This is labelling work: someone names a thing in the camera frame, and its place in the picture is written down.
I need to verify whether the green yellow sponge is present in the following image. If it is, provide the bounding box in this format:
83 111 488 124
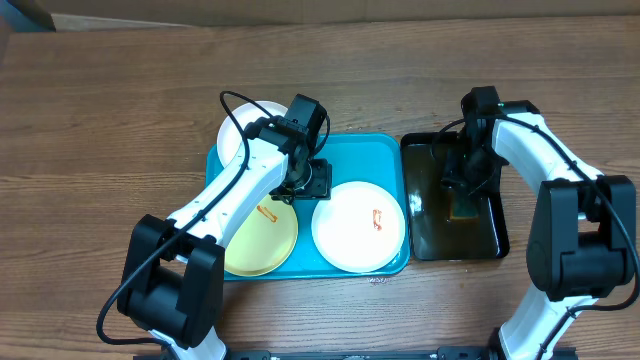
449 192 479 221

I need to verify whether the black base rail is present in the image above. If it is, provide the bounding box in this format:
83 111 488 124
133 344 579 360

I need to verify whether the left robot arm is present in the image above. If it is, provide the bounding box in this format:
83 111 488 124
96 94 332 359

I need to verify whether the white plate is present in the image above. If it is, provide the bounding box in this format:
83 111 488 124
311 181 406 273
216 101 288 167

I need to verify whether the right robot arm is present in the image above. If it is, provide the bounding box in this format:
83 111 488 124
440 86 639 359

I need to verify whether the black water basin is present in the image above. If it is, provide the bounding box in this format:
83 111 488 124
401 132 510 261

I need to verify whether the yellow-green plate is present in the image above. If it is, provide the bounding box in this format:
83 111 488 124
224 196 298 277

